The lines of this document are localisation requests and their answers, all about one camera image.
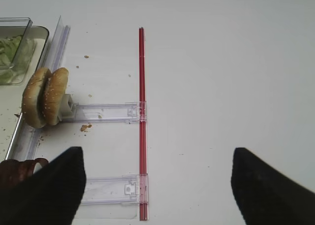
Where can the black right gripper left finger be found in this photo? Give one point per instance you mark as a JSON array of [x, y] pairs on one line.
[[49, 197]]

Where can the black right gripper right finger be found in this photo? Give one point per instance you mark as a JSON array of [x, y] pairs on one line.
[[265, 196]]

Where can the dark meat patty slices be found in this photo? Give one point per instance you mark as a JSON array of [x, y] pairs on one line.
[[12, 172]]

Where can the shredded green lettuce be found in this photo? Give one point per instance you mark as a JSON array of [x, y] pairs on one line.
[[8, 50]]

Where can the clear patty track holder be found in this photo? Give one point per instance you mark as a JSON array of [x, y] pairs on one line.
[[127, 189]]

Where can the sesame bun half inner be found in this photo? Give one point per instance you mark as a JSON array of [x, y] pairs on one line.
[[32, 98]]

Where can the sesame bun half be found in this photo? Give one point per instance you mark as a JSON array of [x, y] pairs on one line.
[[32, 98], [54, 91]]

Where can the white bun pusher block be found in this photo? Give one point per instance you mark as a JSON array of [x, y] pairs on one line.
[[66, 110]]

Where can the clear bun track holder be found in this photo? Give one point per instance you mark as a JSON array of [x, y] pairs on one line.
[[131, 112]]

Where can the sesame bun half outer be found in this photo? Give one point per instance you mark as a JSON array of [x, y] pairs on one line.
[[54, 91]]

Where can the clear plastic salad box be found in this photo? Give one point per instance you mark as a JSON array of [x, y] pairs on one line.
[[10, 27]]

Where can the clear right long rail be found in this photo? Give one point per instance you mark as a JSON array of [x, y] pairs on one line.
[[52, 62]]

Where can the red right rail strip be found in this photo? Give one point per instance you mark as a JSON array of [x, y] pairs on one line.
[[143, 171]]

